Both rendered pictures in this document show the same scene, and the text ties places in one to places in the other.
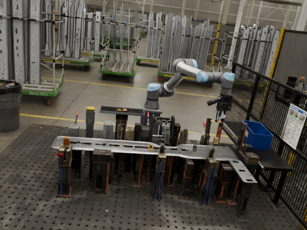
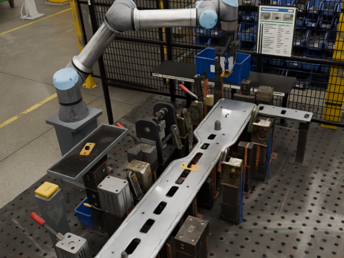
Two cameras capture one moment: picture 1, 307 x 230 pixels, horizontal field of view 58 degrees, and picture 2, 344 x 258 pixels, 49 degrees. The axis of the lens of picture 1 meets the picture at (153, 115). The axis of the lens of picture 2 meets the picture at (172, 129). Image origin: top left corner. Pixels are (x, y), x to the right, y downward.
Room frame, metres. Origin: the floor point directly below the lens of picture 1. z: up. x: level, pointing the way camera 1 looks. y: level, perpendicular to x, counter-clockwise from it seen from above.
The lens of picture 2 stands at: (1.14, 1.09, 2.04)
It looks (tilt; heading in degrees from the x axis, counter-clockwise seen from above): 32 degrees down; 307
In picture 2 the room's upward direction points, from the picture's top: 4 degrees counter-clockwise
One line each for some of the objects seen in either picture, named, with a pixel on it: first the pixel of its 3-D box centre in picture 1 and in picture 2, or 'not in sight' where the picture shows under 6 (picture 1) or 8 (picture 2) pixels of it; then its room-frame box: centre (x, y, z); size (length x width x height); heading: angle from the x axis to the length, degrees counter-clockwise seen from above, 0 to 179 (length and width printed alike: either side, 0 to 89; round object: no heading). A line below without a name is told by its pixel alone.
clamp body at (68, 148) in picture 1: (65, 170); not in sight; (1.63, 0.54, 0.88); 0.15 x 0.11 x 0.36; 8
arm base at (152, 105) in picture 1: (151, 102); (71, 106); (2.56, 0.03, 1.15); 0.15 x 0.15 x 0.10
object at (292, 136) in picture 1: (293, 126); (275, 30); (1.94, -1.03, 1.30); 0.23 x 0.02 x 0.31; 8
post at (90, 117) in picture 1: (89, 134); (60, 234); (2.16, 0.52, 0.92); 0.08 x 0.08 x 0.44; 8
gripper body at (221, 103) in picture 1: (224, 101); (229, 41); (1.96, -0.50, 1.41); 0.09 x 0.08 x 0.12; 97
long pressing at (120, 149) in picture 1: (148, 148); (189, 171); (1.88, 0.01, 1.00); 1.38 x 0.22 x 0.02; 98
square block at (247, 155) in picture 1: (246, 175); (262, 116); (1.87, -0.76, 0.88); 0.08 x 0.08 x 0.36; 8
